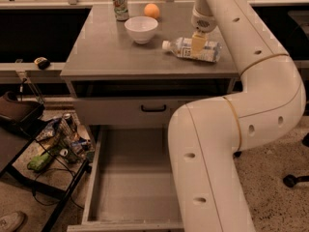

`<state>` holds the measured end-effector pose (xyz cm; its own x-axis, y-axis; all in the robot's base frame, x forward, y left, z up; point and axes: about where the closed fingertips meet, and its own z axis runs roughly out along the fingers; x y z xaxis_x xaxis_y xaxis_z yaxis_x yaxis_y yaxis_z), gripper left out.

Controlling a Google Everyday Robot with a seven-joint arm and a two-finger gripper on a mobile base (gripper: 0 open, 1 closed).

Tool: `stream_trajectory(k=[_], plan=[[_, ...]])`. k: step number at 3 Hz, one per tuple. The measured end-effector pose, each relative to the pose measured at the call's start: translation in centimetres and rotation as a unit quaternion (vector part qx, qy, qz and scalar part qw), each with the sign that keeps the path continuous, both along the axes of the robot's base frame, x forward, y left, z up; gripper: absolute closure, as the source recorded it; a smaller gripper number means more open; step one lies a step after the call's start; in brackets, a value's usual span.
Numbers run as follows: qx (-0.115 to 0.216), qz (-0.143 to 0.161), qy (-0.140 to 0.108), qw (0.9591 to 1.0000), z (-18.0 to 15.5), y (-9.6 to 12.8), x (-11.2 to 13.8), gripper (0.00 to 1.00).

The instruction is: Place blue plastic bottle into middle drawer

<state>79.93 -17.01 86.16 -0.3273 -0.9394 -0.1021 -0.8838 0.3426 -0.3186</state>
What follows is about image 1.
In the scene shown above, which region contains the open grey middle drawer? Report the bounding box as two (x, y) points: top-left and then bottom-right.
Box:
(68, 126), (184, 232)

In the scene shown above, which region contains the blue plastic water bottle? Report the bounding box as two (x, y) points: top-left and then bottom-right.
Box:
(162, 37), (221, 63)

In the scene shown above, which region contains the black wire basket cart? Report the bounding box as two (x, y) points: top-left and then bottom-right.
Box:
(0, 117), (91, 232)

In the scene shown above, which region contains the black chair caster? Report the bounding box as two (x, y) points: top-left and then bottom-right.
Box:
(283, 175), (309, 188)

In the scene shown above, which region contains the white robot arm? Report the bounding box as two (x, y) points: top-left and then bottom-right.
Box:
(168, 0), (306, 232)

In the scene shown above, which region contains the green soda can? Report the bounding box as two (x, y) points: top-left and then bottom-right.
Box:
(112, 0), (129, 21)

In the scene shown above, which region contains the closed grey top drawer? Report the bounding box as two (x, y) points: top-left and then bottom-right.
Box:
(73, 97), (199, 126)

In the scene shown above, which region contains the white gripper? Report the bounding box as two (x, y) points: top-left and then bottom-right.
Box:
(191, 9), (217, 57)

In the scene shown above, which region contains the green snack bag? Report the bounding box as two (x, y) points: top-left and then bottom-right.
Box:
(27, 153), (52, 172)

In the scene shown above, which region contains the orange fruit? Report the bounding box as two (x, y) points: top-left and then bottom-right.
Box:
(144, 4), (160, 19)

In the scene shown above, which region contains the brown bag on cart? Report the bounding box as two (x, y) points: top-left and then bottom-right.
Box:
(0, 91), (44, 126)

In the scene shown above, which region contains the white ceramic bowl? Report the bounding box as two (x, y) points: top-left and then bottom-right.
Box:
(125, 16), (158, 44)

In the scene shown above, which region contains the white sneaker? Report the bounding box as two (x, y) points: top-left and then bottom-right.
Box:
(0, 211), (25, 232)

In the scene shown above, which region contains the small black device on ledge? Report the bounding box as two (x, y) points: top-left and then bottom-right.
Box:
(34, 57), (50, 70)

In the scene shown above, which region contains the grey drawer cabinet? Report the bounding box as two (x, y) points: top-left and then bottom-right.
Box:
(61, 2), (239, 139)

